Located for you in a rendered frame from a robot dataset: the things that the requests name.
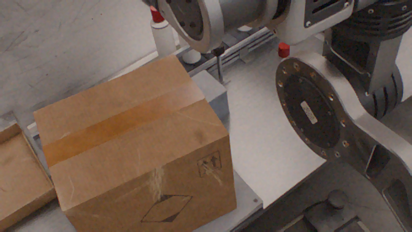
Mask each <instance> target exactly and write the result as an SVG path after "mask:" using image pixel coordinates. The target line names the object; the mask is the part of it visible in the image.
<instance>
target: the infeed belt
mask: <svg viewBox="0 0 412 232"><path fill-rule="evenodd" d="M263 28H266V27H265V26H264V25H261V26H259V27H258V28H253V30H252V31H250V32H248V33H241V32H240V31H238V30H235V31H233V32H231V33H229V34H226V35H224V36H223V40H222V43H223V44H224V49H225V51H226V50H227V49H229V48H231V47H233V46H234V45H235V44H238V43H239V42H241V41H242V40H244V39H246V38H247V37H250V36H252V35H253V34H255V33H256V32H258V31H260V30H261V29H263ZM200 54H201V60H200V61H199V62H198V63H197V64H194V65H188V64H185V63H184V62H183V59H182V56H180V57H178V60H179V61H180V63H181V65H182V66H183V67H184V68H185V69H186V71H187V72H190V71H192V70H193V69H195V68H197V67H199V66H201V65H203V64H204V63H206V61H208V60H210V59H212V58H213V57H215V56H214V55H213V54H212V53H211V54H208V55H206V54H203V53H200ZM36 141H37V143H38V145H39V147H40V148H41V150H42V143H41V140H40V138H38V139H36ZM42 151H43V150H42Z"/></svg>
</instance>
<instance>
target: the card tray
mask: <svg viewBox="0 0 412 232"><path fill-rule="evenodd" d="M56 197H57V194H56V190H55V187H54V185H53V184H52V182H51V180H50V178H49V176H48V174H47V173H46V171H45V169H44V167H43V166H42V165H41V163H40V161H39V159H38V157H37V156H36V154H35V153H34V151H33V149H32V147H31V146H30V144H29V141H28V140H27V138H26V136H25V134H24V133H23V131H22V130H21V128H20V127H19V125H18V123H17V122H15V123H13V124H12V125H11V126H9V127H7V128H5V129H3V130H1V131H0V232H3V231H4V230H6V229H8V228H9V227H11V226H12V225H14V224H16V223H18V222H19V221H21V220H23V219H24V218H25V217H27V216H29V215H30V214H32V213H33V212H35V211H37V210H38V209H40V208H41V207H43V206H45V205H46V204H48V203H49V202H51V201H53V200H54V199H56Z"/></svg>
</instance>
